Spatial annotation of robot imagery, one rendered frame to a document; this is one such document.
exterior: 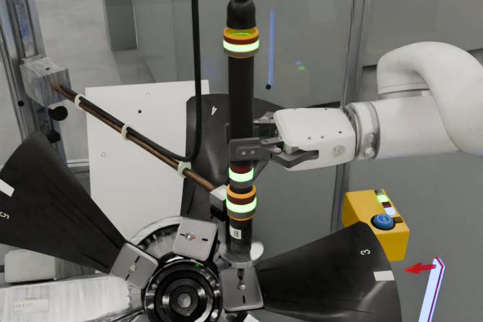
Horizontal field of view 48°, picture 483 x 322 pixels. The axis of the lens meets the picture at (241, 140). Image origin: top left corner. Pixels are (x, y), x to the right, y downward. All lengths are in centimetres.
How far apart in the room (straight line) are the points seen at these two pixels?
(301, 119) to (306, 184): 97
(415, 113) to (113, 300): 61
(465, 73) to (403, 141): 14
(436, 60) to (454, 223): 138
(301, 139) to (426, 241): 137
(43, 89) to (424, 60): 80
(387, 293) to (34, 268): 63
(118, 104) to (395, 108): 61
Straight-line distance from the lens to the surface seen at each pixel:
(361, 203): 132
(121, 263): 93
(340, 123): 76
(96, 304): 104
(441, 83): 70
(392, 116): 78
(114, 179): 115
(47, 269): 108
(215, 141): 95
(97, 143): 116
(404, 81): 79
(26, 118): 137
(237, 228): 83
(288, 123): 76
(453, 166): 189
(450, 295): 232
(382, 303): 95
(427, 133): 79
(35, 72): 124
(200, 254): 90
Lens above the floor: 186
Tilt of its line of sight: 31 degrees down
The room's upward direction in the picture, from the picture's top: straight up
